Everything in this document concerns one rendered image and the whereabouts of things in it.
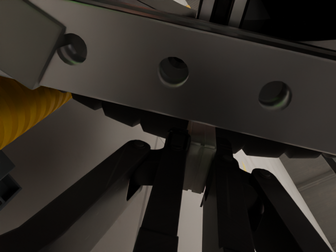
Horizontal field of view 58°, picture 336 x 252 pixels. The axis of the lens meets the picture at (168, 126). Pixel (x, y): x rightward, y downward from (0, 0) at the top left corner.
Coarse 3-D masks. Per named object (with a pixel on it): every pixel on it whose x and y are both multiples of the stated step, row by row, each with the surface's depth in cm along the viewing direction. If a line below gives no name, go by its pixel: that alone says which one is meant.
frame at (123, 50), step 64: (0, 0) 12; (64, 0) 12; (0, 64) 13; (64, 64) 13; (128, 64) 13; (192, 64) 13; (256, 64) 12; (320, 64) 12; (256, 128) 13; (320, 128) 13
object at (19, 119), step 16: (0, 80) 21; (0, 96) 21; (16, 96) 22; (32, 96) 23; (48, 96) 26; (64, 96) 29; (0, 112) 20; (16, 112) 21; (32, 112) 23; (48, 112) 27; (0, 128) 20; (16, 128) 22; (0, 144) 21
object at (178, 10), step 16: (128, 0) 20; (144, 0) 22; (160, 0) 29; (208, 0) 21; (224, 0) 22; (240, 0) 21; (192, 16) 27; (208, 16) 22; (224, 16) 22; (240, 16) 21; (288, 16) 39; (304, 16) 35; (320, 16) 32; (272, 32) 25; (288, 32) 24; (304, 32) 24; (320, 32) 23
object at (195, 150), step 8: (192, 128) 17; (200, 128) 17; (192, 136) 16; (200, 136) 16; (192, 144) 16; (200, 144) 16; (192, 152) 16; (192, 160) 16; (192, 168) 16; (184, 176) 16; (192, 176) 16; (184, 184) 16
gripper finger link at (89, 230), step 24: (144, 144) 15; (96, 168) 12; (120, 168) 13; (72, 192) 11; (96, 192) 11; (120, 192) 13; (48, 216) 9; (72, 216) 10; (96, 216) 11; (0, 240) 8; (24, 240) 8; (48, 240) 9; (72, 240) 10; (96, 240) 12
